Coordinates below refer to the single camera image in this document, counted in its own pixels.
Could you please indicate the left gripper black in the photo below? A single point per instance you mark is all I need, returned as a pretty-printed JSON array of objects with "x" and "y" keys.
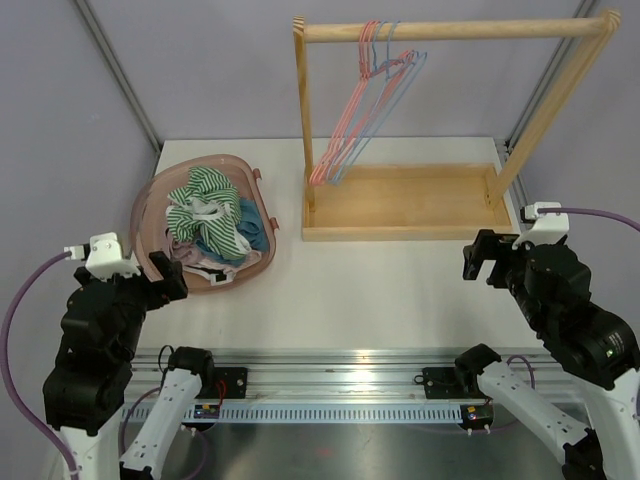
[{"x": 171, "y": 272}]

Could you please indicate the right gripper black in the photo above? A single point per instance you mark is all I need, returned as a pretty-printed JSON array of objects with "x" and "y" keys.
[{"x": 488, "y": 244}]

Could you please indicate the black white striped tank top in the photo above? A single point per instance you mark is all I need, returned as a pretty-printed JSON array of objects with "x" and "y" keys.
[{"x": 214, "y": 276}]

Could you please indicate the green white striped tank top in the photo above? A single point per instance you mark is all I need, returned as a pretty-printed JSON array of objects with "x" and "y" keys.
[{"x": 207, "y": 208}]

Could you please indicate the teal blue tank top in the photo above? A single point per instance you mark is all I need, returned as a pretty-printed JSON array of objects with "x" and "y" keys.
[{"x": 250, "y": 225}]

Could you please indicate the mauve pink tank top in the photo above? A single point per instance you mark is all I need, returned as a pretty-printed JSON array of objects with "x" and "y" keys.
[{"x": 187, "y": 253}]

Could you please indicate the red white striped tank top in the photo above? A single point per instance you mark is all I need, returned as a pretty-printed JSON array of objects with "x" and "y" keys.
[{"x": 214, "y": 261}]

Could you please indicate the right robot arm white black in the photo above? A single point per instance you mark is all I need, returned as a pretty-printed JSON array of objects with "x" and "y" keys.
[{"x": 597, "y": 348}]

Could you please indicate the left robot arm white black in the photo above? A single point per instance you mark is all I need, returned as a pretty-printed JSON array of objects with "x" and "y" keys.
[{"x": 84, "y": 393}]

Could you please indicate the wooden clothes rack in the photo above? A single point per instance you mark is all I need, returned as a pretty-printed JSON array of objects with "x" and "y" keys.
[{"x": 361, "y": 189}]

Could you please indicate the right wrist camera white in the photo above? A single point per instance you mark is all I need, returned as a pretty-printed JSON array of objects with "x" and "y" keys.
[{"x": 544, "y": 224}]

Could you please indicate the white slotted cable duct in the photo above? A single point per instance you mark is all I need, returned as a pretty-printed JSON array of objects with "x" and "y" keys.
[{"x": 291, "y": 413}]

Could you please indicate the aluminium mounting rail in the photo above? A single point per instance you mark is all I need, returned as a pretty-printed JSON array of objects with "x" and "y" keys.
[{"x": 347, "y": 375}]

